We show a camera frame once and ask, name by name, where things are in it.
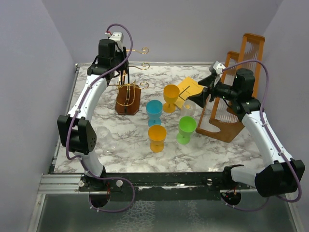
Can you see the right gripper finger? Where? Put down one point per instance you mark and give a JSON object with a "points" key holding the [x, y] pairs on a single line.
{"points": [[200, 98], [207, 81]]}

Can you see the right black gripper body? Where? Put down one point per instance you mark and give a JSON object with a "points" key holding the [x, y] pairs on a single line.
{"points": [[225, 91]]}

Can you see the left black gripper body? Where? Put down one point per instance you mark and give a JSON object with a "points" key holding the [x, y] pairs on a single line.
{"points": [[120, 56]]}

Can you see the orange plastic goblet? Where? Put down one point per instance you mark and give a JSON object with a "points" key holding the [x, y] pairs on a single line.
{"points": [[157, 135], [170, 94]]}

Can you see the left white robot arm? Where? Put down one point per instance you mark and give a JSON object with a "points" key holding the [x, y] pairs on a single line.
{"points": [[75, 130]]}

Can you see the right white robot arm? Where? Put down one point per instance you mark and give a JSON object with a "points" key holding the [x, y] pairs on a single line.
{"points": [[282, 173]]}

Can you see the clear wine glass right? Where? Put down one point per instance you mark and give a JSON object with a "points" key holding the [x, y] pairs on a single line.
{"points": [[188, 108]]}

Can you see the clear wine glass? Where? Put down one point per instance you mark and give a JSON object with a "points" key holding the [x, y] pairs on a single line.
{"points": [[188, 108], [105, 139]]}

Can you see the clear wine glass left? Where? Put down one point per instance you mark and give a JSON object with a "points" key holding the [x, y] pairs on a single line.
{"points": [[105, 139]]}

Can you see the yellow booklet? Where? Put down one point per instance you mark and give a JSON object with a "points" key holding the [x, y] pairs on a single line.
{"points": [[187, 87]]}

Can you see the green plastic goblet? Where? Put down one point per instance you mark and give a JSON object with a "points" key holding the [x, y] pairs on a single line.
{"points": [[187, 125]]}

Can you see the blue plastic goblet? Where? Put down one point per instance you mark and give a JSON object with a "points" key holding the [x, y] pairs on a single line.
{"points": [[154, 110]]}

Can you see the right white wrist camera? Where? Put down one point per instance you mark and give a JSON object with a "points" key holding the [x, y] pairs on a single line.
{"points": [[216, 70]]}

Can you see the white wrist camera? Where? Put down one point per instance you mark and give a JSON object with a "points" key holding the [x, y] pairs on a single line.
{"points": [[216, 70], [118, 38]]}

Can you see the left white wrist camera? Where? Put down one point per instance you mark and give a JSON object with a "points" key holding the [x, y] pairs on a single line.
{"points": [[118, 38]]}

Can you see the wooden string harp rack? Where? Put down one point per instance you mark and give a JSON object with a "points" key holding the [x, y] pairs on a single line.
{"points": [[242, 73]]}

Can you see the gold wire wine glass rack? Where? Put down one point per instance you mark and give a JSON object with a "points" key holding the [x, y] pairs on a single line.
{"points": [[127, 102]]}

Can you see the aluminium frame rail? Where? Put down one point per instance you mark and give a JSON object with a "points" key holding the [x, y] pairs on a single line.
{"points": [[59, 184]]}

